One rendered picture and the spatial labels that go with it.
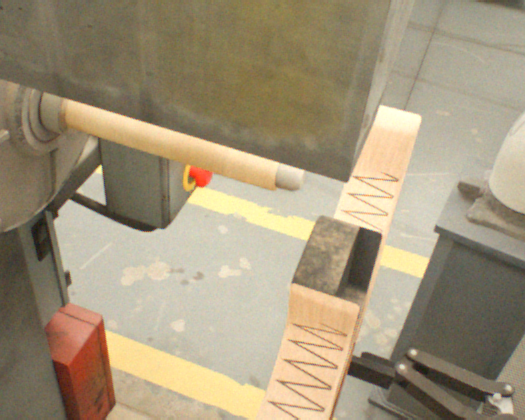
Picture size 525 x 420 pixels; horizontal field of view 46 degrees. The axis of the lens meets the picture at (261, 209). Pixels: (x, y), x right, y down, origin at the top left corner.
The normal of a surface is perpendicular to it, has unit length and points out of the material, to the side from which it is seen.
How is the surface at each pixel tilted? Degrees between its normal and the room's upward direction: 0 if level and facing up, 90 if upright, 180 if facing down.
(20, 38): 90
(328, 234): 6
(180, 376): 0
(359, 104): 90
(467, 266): 90
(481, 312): 90
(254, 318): 0
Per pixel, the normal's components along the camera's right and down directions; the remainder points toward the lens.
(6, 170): 0.88, 0.42
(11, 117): 0.33, 0.51
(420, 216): 0.08, -0.72
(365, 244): -0.36, 0.73
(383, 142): -0.33, 0.48
